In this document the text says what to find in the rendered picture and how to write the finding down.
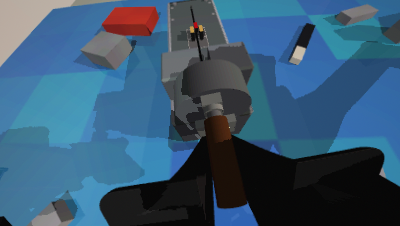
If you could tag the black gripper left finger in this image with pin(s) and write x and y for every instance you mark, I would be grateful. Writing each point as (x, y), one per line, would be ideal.
(188, 195)

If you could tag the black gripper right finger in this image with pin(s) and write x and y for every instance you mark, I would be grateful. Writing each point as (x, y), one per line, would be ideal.
(274, 184)

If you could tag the red rectangular block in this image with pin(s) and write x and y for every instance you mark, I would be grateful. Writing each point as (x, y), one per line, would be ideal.
(139, 21)

